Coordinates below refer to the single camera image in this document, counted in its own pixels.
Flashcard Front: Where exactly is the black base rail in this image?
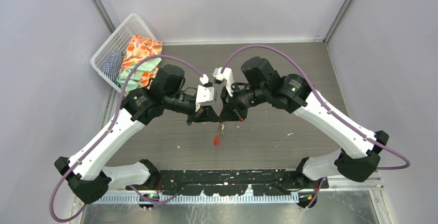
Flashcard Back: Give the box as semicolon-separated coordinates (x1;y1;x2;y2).
134;169;319;197

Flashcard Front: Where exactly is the blue striped cloth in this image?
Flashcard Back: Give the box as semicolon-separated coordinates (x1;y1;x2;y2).
102;51;124;84

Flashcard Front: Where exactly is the red handled metal keyring holder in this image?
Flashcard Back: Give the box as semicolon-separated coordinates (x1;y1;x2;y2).
213;122;226;147

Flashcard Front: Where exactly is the orange floral cloth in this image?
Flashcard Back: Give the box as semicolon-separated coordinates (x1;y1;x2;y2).
122;35;162;85

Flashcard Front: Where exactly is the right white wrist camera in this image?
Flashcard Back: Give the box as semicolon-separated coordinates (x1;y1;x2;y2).
212;67;234;97

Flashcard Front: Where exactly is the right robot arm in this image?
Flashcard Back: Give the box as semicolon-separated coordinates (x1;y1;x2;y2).
213;57;389;188

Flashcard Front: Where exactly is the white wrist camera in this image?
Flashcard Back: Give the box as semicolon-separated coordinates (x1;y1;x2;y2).
195;85;216;111
212;67;234;97

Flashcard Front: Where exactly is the mint green cloth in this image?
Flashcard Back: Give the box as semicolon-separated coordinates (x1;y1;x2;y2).
116;57;162;92

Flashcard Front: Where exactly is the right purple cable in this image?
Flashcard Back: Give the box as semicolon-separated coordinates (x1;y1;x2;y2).
220;44;411;171

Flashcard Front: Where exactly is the white plastic basket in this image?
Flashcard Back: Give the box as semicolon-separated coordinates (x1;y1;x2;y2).
90;13;157;93

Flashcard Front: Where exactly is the purple cable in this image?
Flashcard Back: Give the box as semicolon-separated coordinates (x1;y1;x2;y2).
49;54;209;223
220;44;411;171

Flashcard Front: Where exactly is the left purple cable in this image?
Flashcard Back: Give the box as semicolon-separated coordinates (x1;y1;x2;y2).
49;54;209;223

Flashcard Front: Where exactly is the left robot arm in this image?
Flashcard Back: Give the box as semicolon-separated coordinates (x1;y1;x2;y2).
55;65;217;204

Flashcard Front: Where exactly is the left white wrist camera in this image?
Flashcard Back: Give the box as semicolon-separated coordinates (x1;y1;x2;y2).
195;85;216;111

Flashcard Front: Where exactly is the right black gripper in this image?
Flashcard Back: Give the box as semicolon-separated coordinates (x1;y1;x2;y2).
218;82;268;121

